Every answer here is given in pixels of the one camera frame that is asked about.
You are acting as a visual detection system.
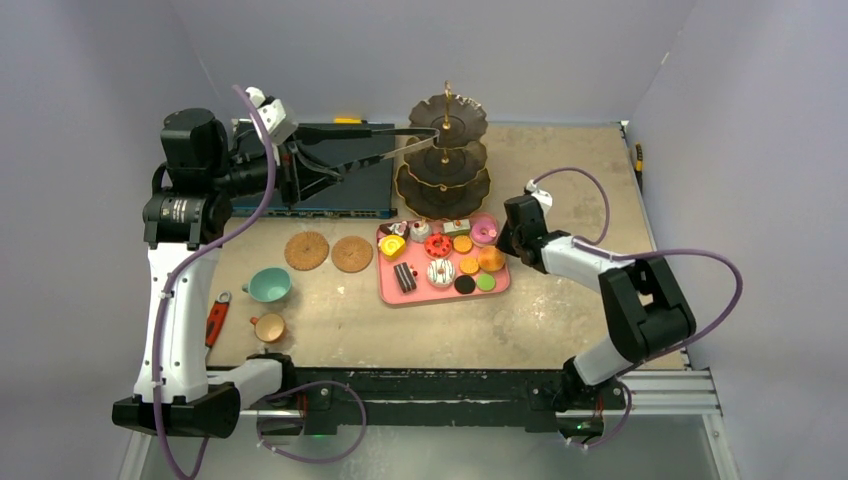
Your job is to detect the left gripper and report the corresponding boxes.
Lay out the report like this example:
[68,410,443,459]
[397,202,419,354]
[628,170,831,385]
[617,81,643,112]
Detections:
[209,132,343,209]

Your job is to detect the pink serving tray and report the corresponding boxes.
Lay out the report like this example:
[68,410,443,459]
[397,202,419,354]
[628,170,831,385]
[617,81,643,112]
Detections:
[376,213,510,306]

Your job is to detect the yellow swirl roll cake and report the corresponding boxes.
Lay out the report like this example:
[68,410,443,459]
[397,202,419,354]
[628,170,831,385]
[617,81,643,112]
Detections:
[378,234,407,261]

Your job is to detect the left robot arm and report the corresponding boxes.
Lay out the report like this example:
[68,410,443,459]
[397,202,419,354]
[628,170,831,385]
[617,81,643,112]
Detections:
[111,101,394,438]

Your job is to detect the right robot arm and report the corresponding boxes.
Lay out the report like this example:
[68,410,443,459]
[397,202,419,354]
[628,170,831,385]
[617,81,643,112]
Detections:
[494,178,696,407]

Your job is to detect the yellow marker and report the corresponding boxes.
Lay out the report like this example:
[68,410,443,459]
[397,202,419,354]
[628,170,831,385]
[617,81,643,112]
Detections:
[333,117,367,125]

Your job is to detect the golden bread bun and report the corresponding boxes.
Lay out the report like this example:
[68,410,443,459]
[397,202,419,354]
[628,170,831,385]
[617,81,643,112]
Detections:
[477,245,506,273]

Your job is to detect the yellow cracker biscuit upper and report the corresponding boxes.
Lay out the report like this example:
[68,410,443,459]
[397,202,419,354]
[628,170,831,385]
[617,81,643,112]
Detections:
[452,235,474,255]

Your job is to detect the yellow cracker biscuit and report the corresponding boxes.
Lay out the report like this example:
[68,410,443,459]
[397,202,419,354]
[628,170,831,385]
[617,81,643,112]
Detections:
[459,256,480,275]
[452,235,474,255]

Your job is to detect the green macaron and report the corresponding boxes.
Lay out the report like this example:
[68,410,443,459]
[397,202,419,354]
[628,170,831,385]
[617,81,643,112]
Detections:
[476,273,497,292]

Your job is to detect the yellow cracker biscuit lower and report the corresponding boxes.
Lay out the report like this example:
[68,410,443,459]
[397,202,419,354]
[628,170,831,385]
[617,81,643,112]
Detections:
[459,256,480,275]

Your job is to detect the green matcha cake bar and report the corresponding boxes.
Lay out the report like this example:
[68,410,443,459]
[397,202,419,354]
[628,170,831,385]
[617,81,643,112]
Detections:
[442,219,472,237]

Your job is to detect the black chocolate cookie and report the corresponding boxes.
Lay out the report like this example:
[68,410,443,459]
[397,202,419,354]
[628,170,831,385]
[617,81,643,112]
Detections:
[453,275,476,295]

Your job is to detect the three-tier dark cake stand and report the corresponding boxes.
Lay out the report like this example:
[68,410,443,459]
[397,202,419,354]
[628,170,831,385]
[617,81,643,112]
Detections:
[395,81,491,220]

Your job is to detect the white chocolate drizzled donut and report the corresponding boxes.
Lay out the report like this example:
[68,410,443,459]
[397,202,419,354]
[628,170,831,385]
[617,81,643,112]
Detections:
[426,258,456,288]

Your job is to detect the woven rattan coaster left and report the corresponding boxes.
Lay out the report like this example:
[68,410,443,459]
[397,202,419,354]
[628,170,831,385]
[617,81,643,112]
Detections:
[284,231,329,271]

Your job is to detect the woven rattan coaster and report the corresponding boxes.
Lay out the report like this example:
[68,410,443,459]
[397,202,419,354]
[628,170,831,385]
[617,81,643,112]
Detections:
[284,231,329,271]
[331,235,374,273]

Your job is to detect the woven rattan coaster right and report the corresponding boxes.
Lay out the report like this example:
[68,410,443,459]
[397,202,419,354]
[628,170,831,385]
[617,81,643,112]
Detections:
[331,235,374,273]

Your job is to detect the silver wrapped cupcake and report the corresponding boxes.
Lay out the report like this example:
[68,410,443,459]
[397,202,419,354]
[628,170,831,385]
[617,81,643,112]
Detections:
[409,220,432,243]

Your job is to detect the chocolate cake slice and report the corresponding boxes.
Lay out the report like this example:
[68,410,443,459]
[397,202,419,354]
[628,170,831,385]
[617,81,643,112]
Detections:
[378,221,409,240]

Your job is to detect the layered chocolate cake bar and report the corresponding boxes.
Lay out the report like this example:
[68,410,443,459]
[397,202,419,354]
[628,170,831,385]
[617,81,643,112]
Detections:
[393,262,417,294]

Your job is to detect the teal teacup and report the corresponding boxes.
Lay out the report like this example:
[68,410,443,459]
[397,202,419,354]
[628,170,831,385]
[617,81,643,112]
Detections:
[242,267,292,303]

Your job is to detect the copper teacup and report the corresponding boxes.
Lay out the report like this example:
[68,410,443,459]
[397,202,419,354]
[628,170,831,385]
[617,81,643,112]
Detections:
[250,313,286,344]

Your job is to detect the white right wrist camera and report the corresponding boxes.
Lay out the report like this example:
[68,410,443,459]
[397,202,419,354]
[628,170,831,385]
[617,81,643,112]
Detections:
[524,179,553,213]

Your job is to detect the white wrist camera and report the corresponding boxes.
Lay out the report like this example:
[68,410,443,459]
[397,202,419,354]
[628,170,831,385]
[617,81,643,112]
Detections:
[524,179,553,213]
[245,87,299,146]

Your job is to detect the blue network switch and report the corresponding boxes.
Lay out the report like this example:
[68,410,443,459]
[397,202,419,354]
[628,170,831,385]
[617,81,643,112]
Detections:
[232,120,397,219]

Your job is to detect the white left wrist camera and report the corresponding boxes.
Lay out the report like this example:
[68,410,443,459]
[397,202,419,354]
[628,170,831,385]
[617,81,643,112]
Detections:
[245,87,299,146]

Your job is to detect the yellow black tool on wall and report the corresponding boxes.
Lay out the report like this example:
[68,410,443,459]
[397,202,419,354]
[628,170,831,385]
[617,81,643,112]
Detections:
[634,143,644,174]

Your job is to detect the red handled tool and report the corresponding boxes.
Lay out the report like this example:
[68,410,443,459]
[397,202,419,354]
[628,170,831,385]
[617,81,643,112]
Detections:
[204,291,232,351]

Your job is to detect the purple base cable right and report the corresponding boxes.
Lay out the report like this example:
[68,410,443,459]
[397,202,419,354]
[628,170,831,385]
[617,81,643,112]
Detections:
[564,377,632,452]

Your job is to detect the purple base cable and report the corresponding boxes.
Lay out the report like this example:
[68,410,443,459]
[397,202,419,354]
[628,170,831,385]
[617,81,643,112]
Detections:
[256,378,367,465]
[564,377,632,452]

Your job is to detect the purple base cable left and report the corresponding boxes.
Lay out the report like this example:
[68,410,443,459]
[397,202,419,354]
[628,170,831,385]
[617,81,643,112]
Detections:
[256,378,367,465]

